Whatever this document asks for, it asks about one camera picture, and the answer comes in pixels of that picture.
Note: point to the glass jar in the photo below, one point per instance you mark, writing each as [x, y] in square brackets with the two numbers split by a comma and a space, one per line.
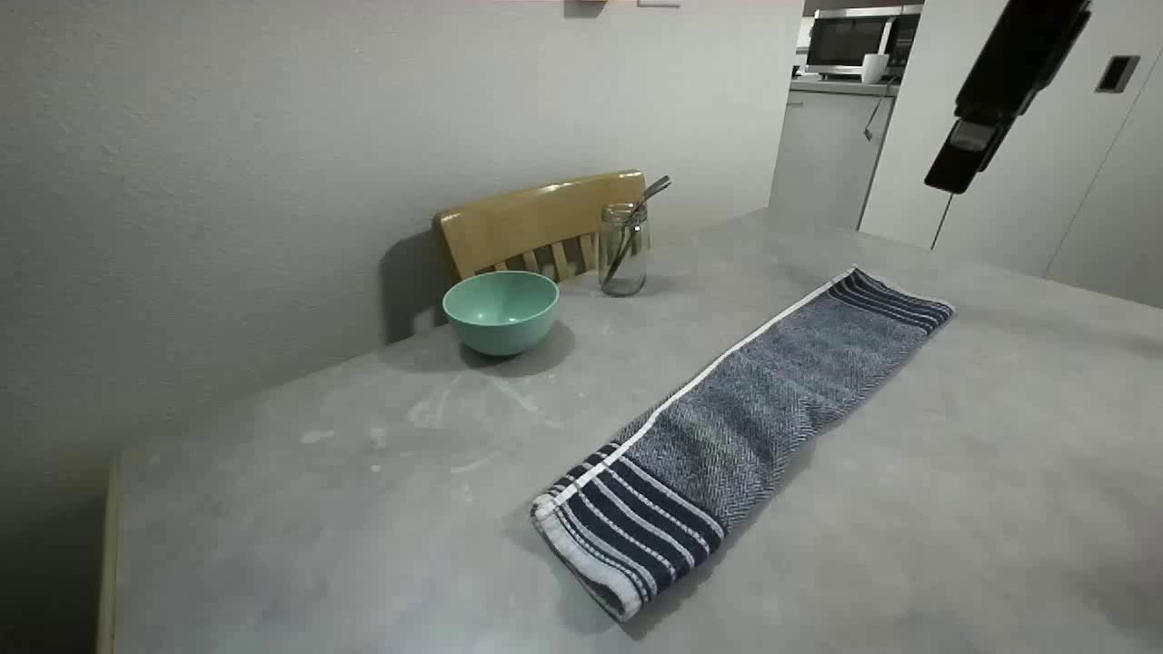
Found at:
[641, 268]

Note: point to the white cabinet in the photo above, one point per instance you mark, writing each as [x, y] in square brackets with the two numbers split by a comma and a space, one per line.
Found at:
[829, 150]

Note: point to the teal bowl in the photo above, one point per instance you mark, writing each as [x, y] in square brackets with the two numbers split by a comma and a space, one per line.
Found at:
[502, 313]

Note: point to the microwave oven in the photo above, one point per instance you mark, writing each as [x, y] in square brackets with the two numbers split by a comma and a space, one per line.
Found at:
[845, 36]

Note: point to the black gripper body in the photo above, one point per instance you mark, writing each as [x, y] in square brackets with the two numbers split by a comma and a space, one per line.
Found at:
[1018, 58]

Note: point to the wooden chair by wall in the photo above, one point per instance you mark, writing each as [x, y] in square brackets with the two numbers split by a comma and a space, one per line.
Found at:
[547, 228]

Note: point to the metal utensil in jar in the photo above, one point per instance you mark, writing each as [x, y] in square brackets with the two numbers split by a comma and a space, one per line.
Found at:
[628, 240]

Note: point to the blue striped towel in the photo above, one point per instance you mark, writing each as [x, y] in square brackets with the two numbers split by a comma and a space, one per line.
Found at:
[672, 488]

